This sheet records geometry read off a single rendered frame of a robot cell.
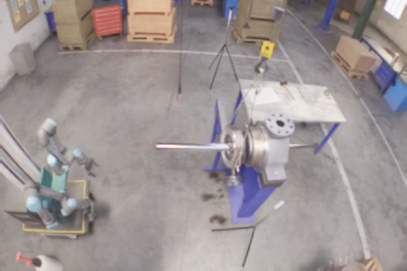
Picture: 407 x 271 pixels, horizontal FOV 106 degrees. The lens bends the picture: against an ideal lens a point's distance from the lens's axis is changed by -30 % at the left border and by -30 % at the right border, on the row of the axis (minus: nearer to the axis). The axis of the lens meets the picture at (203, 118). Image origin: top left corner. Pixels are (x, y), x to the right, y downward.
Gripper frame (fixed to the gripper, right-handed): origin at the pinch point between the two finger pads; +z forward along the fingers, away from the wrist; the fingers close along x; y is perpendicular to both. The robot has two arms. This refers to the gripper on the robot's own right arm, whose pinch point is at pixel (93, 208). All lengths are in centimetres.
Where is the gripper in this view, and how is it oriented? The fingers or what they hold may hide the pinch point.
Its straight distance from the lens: 216.6
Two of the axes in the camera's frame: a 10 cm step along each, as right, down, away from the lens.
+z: 2.5, 4.5, 8.6
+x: 3.2, 8.0, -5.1
